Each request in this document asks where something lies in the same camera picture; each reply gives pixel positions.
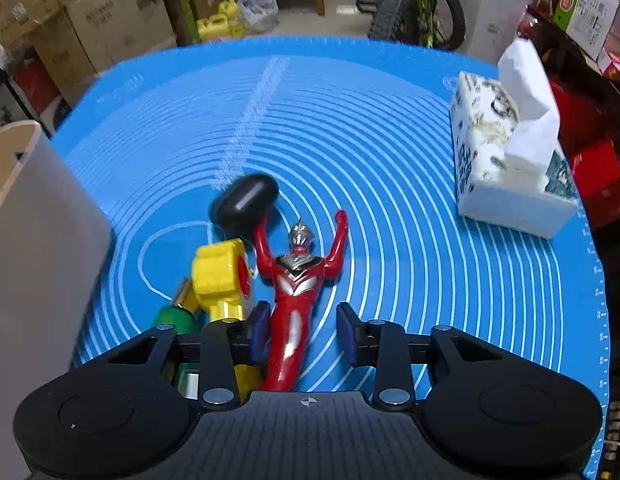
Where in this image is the green white product box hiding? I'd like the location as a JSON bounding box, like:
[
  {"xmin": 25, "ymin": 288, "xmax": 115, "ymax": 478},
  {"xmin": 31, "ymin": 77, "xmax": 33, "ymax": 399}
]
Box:
[{"xmin": 553, "ymin": 0, "xmax": 619, "ymax": 61}]

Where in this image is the yellow plastic toy tool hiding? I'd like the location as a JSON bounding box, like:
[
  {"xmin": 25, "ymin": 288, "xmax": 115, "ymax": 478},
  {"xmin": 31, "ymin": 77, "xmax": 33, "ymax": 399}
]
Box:
[{"xmin": 189, "ymin": 237, "xmax": 264, "ymax": 401}]

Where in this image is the large stacked cardboard box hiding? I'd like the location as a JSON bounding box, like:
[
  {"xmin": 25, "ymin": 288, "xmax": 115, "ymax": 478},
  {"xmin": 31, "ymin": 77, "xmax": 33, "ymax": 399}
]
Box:
[{"xmin": 28, "ymin": 0, "xmax": 176, "ymax": 106}]

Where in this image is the white tissue box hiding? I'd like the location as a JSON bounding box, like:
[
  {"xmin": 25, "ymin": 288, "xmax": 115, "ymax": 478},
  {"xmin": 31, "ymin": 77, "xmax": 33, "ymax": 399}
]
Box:
[{"xmin": 450, "ymin": 38, "xmax": 579, "ymax": 240}]

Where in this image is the yellow detergent jug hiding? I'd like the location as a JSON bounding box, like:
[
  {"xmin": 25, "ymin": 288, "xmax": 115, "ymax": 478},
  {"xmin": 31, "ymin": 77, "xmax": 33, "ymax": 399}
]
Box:
[{"xmin": 196, "ymin": 0, "xmax": 246, "ymax": 42}]

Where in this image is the black oval earbud case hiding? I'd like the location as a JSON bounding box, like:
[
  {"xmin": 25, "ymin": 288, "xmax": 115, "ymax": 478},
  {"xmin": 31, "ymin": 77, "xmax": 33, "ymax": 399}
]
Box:
[{"xmin": 209, "ymin": 174, "xmax": 280, "ymax": 235}]

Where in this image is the beige plastic storage bin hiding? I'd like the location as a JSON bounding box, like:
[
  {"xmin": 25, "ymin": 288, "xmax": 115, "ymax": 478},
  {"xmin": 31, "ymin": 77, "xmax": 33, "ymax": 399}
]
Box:
[{"xmin": 0, "ymin": 120, "xmax": 112, "ymax": 479}]

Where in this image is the blue silicone baking mat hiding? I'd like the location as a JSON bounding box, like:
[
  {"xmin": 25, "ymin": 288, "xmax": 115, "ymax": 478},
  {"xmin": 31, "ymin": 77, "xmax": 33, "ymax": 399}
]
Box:
[{"xmin": 53, "ymin": 38, "xmax": 610, "ymax": 479}]

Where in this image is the red Ultraman figure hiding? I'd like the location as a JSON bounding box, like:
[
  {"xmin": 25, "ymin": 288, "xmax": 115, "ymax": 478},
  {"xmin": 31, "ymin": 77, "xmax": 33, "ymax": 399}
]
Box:
[{"xmin": 254, "ymin": 209, "xmax": 349, "ymax": 392}]

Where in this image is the green plastic toy cylinder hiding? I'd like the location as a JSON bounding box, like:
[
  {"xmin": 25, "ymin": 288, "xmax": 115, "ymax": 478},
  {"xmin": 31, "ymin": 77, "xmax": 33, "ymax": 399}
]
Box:
[{"xmin": 153, "ymin": 278, "xmax": 200, "ymax": 335}]

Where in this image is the green black bicycle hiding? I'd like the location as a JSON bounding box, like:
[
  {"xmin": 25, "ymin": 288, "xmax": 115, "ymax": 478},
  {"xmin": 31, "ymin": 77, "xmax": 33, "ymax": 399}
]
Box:
[{"xmin": 356, "ymin": 0, "xmax": 466, "ymax": 52}]

